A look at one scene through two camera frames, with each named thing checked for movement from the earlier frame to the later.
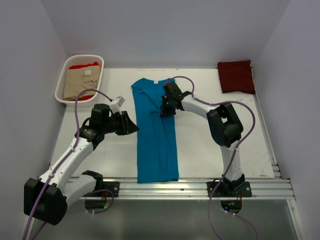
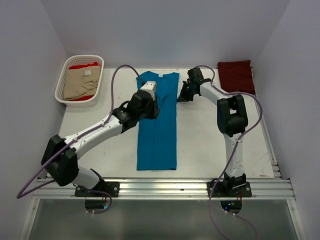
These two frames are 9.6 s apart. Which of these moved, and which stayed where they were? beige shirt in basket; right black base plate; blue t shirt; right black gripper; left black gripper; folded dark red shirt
Moved: right black gripper; blue t shirt; left black gripper
Stayed: folded dark red shirt; right black base plate; beige shirt in basket
